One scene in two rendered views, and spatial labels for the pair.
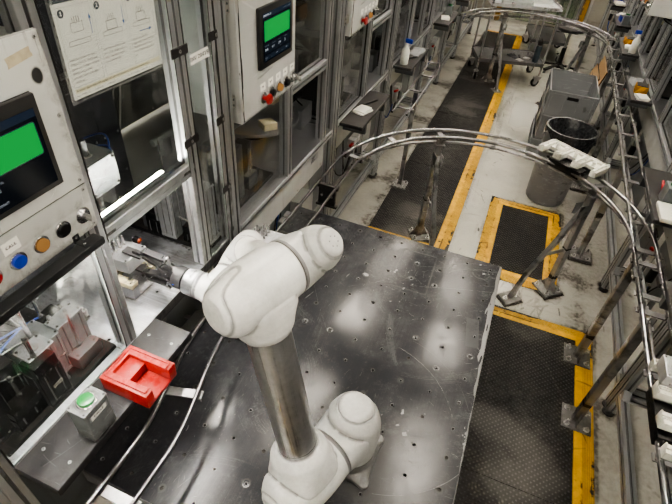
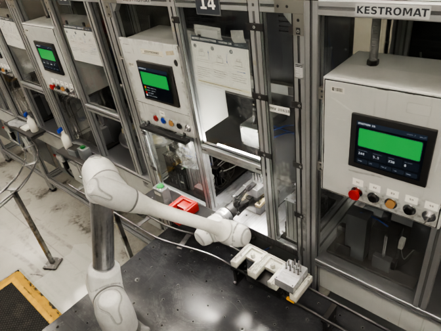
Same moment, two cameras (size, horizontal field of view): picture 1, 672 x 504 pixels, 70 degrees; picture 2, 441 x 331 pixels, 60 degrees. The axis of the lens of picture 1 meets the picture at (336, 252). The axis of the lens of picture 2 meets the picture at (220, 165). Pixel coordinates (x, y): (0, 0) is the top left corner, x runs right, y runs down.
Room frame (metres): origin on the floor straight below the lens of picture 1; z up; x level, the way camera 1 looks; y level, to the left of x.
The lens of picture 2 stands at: (1.77, -0.83, 2.30)
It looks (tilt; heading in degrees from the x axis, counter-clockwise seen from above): 34 degrees down; 117
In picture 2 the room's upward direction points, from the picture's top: 9 degrees counter-clockwise
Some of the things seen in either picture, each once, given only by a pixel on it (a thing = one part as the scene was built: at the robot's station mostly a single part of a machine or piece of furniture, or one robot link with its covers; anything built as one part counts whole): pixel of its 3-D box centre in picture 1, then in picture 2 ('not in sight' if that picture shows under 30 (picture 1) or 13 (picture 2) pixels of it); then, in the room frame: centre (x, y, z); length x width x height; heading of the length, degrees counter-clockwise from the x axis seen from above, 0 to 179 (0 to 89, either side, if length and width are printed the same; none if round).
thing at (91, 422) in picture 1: (89, 411); (163, 194); (0.64, 0.60, 0.97); 0.08 x 0.08 x 0.12; 72
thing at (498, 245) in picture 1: (520, 239); not in sight; (2.82, -1.33, 0.01); 1.00 x 0.55 x 0.01; 162
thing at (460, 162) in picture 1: (473, 98); not in sight; (5.40, -1.40, 0.01); 5.85 x 0.59 x 0.01; 162
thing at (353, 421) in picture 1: (351, 427); (114, 311); (0.74, -0.09, 0.85); 0.18 x 0.16 x 0.22; 142
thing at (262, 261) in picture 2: not in sight; (270, 274); (1.35, 0.31, 0.84); 0.36 x 0.14 x 0.10; 162
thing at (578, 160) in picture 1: (570, 161); not in sight; (2.50, -1.28, 0.84); 0.37 x 0.14 x 0.10; 40
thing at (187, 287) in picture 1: (193, 282); (223, 217); (1.08, 0.44, 1.02); 0.09 x 0.06 x 0.09; 161
